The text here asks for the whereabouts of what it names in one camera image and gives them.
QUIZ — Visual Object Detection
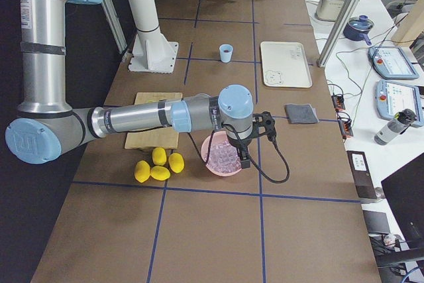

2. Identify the teach pendant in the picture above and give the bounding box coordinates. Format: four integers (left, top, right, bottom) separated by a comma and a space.
375, 80, 423, 127
368, 46, 419, 80

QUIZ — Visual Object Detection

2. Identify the whole lemon lower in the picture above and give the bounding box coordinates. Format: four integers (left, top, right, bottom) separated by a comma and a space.
168, 152, 185, 174

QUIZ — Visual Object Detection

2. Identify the whole lemon left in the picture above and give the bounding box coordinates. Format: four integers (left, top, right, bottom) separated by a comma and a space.
134, 160, 150, 183

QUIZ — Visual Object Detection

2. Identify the blue pot with lid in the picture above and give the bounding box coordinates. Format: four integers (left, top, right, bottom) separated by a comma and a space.
343, 15, 374, 46

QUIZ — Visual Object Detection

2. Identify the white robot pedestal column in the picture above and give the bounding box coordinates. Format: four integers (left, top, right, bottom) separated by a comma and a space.
129, 0, 179, 74

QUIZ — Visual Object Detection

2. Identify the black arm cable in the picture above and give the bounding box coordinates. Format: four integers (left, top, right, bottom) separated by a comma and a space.
187, 123, 290, 184

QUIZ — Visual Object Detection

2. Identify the bamboo cutting board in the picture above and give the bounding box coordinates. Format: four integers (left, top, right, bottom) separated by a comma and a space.
125, 92, 182, 151

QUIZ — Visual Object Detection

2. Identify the teach pendant near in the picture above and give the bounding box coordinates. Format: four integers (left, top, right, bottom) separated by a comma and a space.
375, 80, 423, 127

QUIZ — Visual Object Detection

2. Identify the grey aluminium post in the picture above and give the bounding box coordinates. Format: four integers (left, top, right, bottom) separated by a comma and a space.
317, 0, 359, 68

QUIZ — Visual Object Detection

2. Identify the black device box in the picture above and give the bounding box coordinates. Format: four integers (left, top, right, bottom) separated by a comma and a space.
346, 150, 378, 203

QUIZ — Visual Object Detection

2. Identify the whole lemon back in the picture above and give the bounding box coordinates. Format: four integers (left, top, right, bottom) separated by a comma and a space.
152, 147, 168, 166

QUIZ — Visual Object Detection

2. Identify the teach pendant far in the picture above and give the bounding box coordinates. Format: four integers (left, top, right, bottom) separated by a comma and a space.
368, 46, 419, 80

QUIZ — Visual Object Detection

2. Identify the silver toaster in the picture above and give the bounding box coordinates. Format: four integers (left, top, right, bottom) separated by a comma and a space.
315, 0, 346, 22

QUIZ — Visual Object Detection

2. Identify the pink ice bowl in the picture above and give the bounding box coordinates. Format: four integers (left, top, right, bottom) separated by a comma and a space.
201, 131, 242, 176

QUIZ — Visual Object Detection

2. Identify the grey folded cloth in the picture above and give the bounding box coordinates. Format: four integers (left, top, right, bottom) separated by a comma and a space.
284, 103, 319, 124

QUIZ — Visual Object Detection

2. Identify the light blue paper cup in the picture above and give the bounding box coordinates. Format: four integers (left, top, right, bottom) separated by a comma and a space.
219, 44, 233, 63

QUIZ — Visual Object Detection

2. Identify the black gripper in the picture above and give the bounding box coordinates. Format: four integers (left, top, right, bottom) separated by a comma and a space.
228, 111, 276, 168

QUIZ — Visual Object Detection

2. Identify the white bear tray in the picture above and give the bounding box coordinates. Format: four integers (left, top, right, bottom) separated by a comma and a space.
260, 41, 313, 88

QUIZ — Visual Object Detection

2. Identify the grey water bottle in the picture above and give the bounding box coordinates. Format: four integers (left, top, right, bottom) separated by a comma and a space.
374, 109, 417, 145

